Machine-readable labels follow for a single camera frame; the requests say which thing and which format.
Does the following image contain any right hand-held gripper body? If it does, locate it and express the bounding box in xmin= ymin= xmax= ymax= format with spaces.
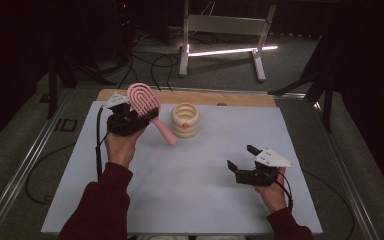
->
xmin=234 ymin=148 xmax=295 ymax=188

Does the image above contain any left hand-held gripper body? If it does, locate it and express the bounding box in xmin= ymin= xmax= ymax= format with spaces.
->
xmin=101 ymin=93 xmax=151 ymax=137

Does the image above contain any pink hairbrush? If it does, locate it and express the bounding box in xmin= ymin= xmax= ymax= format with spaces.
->
xmin=126 ymin=82 xmax=178 ymax=146

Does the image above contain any person's left hand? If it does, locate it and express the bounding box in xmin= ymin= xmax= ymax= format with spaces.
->
xmin=104 ymin=127 xmax=146 ymax=169

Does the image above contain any person's right hand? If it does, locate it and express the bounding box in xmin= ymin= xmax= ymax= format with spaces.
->
xmin=254 ymin=167 xmax=290 ymax=214

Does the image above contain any cream ribbed cup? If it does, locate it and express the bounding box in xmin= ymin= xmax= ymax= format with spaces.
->
xmin=170 ymin=102 xmax=201 ymax=139

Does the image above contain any white table mat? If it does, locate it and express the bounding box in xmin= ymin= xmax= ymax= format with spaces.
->
xmin=40 ymin=100 xmax=324 ymax=235

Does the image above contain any wooden table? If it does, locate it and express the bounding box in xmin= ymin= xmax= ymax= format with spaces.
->
xmin=96 ymin=88 xmax=277 ymax=108

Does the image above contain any black stand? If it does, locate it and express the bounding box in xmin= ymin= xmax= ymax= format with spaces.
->
xmin=268 ymin=19 xmax=348 ymax=134
xmin=46 ymin=49 xmax=118 ymax=120

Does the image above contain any dark equipment rack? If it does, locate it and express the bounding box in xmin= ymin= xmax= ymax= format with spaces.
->
xmin=113 ymin=0 xmax=138 ymax=63

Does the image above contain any white metal stand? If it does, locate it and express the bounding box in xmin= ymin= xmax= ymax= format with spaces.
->
xmin=178 ymin=0 xmax=278 ymax=83

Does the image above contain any left hand-held gripper cable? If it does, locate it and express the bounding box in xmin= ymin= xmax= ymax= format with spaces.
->
xmin=95 ymin=105 xmax=113 ymax=183

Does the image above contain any hand-held gripper cable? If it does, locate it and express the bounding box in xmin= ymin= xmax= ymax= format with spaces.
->
xmin=95 ymin=105 xmax=113 ymax=183
xmin=265 ymin=169 xmax=295 ymax=212

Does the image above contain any right hand-held gripper cable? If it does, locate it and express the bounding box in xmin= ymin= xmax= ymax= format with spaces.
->
xmin=265 ymin=169 xmax=295 ymax=212

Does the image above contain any black looped cable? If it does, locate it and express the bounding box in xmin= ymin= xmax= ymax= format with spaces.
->
xmin=118 ymin=49 xmax=181 ymax=92

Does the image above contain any aluminium rail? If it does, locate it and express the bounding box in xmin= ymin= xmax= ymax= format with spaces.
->
xmin=308 ymin=96 xmax=378 ymax=240
xmin=0 ymin=89 xmax=75 ymax=240

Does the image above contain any black floor cable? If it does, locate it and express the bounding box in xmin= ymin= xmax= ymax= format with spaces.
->
xmin=25 ymin=142 xmax=78 ymax=205
xmin=301 ymin=169 xmax=356 ymax=240

